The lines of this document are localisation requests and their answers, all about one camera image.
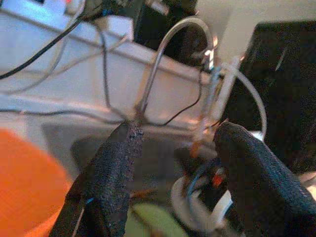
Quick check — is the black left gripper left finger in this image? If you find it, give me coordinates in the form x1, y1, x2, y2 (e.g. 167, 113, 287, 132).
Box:
49, 122, 144, 237

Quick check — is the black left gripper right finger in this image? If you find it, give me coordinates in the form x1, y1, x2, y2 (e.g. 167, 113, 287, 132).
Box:
214, 122, 316, 237

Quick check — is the orange plastic bowl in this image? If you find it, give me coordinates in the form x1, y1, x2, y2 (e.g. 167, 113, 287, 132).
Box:
0, 128, 73, 237

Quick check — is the stainless steel sink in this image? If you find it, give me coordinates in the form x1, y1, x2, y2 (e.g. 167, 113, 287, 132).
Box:
40, 120, 223, 237

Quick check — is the green plate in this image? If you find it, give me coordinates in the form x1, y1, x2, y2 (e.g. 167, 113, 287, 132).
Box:
130, 203, 188, 237

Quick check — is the chrome gooseneck faucet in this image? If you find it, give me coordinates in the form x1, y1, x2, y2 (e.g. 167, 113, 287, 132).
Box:
135, 16, 216, 121

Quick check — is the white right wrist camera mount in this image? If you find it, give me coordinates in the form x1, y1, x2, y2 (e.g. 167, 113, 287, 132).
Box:
171, 177, 234, 229

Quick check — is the black wall cable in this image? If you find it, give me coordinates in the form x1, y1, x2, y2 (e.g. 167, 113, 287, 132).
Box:
161, 68, 207, 127

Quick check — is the white faucet hose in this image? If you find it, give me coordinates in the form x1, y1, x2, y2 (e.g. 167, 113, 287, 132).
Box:
222, 63, 268, 141

